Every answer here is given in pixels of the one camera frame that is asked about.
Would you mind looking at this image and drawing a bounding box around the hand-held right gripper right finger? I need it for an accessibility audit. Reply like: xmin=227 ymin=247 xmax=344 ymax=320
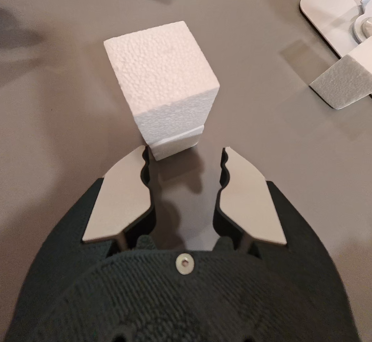
xmin=213 ymin=146 xmax=288 ymax=252

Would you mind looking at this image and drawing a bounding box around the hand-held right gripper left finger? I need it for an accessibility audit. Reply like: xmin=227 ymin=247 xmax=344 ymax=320
xmin=82 ymin=145 xmax=157 ymax=251

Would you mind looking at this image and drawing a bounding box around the white foam cube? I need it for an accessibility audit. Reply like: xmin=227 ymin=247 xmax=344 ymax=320
xmin=309 ymin=35 xmax=372 ymax=111
xmin=104 ymin=21 xmax=219 ymax=145
xmin=149 ymin=125 xmax=205 ymax=161

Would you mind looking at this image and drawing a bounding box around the grey desk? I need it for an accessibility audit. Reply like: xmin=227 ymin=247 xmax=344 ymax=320
xmin=0 ymin=0 xmax=372 ymax=342

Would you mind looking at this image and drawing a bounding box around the white stand base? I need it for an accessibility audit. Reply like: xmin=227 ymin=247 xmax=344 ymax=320
xmin=299 ymin=0 xmax=372 ymax=58

